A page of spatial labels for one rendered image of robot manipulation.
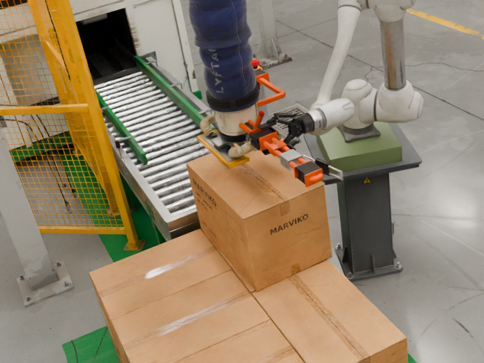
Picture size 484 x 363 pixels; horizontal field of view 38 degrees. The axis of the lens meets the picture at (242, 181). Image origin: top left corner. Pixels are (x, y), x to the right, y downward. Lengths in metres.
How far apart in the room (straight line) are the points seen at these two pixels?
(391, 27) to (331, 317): 1.27
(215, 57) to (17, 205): 1.74
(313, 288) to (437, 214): 1.52
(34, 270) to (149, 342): 1.49
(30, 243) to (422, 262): 2.25
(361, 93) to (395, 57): 0.28
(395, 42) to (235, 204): 1.01
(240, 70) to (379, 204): 1.25
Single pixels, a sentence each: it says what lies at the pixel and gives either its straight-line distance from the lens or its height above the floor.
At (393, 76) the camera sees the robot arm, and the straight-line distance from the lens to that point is 3.34.
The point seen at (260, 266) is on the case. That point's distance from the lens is 3.06.
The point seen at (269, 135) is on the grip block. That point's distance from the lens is 2.79.
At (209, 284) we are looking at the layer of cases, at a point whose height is 0.54.
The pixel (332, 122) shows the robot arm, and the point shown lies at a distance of 2.91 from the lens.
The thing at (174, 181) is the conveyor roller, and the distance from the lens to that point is 4.06.
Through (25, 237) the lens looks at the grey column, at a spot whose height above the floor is 0.39.
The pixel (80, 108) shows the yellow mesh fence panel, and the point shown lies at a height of 1.00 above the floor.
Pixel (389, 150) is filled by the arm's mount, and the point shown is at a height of 0.82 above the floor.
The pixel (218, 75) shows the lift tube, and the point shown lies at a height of 1.47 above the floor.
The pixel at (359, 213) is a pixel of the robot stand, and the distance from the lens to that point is 3.74.
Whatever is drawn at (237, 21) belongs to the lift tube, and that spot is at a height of 1.69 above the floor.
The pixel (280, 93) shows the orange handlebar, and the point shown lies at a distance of 3.16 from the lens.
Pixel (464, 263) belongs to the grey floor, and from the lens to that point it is 4.06.
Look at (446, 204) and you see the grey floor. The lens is 4.52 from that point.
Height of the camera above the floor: 2.58
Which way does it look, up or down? 31 degrees down
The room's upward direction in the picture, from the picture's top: 10 degrees counter-clockwise
